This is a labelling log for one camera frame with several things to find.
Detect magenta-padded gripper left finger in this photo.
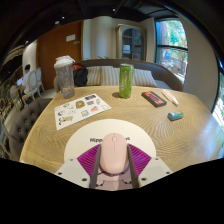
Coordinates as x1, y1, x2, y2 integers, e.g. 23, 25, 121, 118
54, 143, 102, 190

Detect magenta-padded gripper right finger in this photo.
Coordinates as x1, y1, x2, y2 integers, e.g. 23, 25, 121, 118
126, 143, 173, 190

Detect pink computer mouse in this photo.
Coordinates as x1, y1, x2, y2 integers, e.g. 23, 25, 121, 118
99, 132, 129, 175

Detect white oval hippo mouse pad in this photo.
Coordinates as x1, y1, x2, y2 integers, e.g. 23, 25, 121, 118
63, 118, 157, 192

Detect small green and blue box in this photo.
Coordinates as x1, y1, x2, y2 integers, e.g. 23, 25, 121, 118
167, 110, 185, 122

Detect white sticker sheet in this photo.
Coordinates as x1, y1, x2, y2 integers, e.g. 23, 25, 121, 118
53, 93, 112, 131

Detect grey tufted chair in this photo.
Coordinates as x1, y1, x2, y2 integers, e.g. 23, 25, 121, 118
8, 98, 53, 162

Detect black and orange box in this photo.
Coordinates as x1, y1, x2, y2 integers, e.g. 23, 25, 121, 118
141, 90, 168, 108

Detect clear plastic wrapped tube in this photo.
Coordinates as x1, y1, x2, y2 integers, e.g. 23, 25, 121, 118
161, 88, 180, 107

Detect striped cushion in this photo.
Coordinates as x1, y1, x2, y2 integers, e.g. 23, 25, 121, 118
99, 65, 122, 87
85, 66, 102, 87
133, 68, 158, 88

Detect green drink can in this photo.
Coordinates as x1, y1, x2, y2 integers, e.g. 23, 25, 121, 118
118, 63, 135, 99

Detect clear shaker bottle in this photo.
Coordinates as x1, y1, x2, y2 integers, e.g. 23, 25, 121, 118
53, 55, 76, 100

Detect brown curved sofa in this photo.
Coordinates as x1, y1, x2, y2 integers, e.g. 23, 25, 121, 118
53, 58, 184, 93

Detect black bag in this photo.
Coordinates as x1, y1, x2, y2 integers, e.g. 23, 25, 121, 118
72, 63, 89, 88

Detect white chair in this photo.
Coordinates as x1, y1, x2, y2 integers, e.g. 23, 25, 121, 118
28, 68, 45, 98

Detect person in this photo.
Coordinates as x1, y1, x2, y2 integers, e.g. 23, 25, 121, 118
19, 64, 33, 96

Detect brown wooden door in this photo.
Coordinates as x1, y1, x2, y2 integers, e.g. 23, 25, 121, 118
36, 19, 84, 91

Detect arched glass-door cabinet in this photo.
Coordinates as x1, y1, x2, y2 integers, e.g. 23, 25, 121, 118
115, 23, 148, 62

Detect white sign on door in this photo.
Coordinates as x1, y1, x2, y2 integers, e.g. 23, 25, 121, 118
65, 33, 77, 43

